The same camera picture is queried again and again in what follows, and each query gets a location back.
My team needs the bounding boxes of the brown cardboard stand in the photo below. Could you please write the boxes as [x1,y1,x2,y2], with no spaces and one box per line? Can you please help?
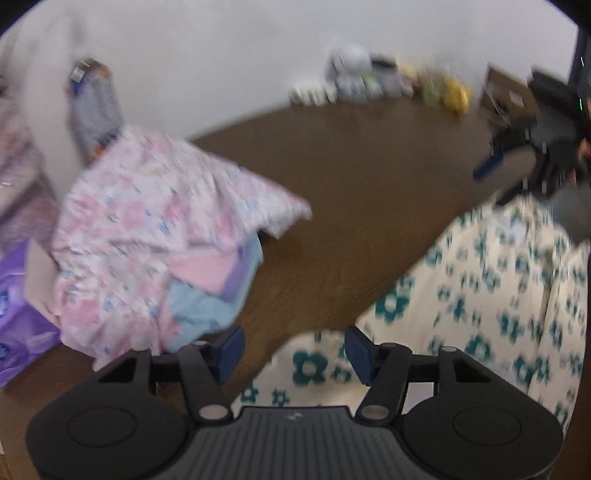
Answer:
[480,65,539,125]

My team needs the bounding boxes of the white connector strip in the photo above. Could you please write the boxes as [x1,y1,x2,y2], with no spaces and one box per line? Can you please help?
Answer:
[290,85,338,106]

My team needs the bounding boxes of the cream green floral dress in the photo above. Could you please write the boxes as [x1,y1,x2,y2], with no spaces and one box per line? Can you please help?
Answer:
[231,194,591,435]

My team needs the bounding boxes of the purple garment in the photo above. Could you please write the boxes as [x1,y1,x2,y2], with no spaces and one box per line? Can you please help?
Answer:
[222,244,252,301]

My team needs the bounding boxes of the yellow mug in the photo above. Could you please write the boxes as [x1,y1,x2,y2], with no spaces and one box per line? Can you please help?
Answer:
[443,78,472,114]

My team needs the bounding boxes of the purple tissue pack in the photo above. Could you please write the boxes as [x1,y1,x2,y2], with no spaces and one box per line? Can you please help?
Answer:
[0,237,63,388]

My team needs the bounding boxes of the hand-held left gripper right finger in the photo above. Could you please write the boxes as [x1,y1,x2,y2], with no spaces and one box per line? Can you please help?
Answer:
[345,325,492,422]

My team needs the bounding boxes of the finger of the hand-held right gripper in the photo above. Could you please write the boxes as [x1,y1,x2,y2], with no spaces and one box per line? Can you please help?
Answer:
[473,117,536,181]
[496,157,559,207]

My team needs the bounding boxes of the plastic drink bottle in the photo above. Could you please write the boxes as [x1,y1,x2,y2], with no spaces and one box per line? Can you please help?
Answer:
[69,58,123,162]

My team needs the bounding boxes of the clear glass cup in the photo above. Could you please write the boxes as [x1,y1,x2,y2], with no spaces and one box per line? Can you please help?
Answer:
[418,65,451,104]

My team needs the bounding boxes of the pink floral garment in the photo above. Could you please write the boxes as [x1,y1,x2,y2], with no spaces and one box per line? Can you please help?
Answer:
[51,124,314,370]

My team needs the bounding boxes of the white robot figurine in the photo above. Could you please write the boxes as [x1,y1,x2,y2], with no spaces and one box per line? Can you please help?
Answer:
[329,44,370,100]

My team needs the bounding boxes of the purple textured vase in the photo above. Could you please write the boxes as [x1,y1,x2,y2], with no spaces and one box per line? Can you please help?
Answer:
[0,74,61,250]

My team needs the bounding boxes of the grey tin box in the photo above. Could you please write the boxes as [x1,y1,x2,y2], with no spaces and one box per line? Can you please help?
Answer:
[369,55,402,97]

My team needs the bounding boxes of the light blue garment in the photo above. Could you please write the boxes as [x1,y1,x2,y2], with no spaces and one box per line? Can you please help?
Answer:
[164,235,264,352]

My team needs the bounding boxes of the black monitor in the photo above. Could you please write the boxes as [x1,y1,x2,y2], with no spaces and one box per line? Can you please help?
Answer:
[571,25,591,90]

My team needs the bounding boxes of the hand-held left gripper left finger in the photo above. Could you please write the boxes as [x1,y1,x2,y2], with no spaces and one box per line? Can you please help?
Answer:
[98,324,246,423]

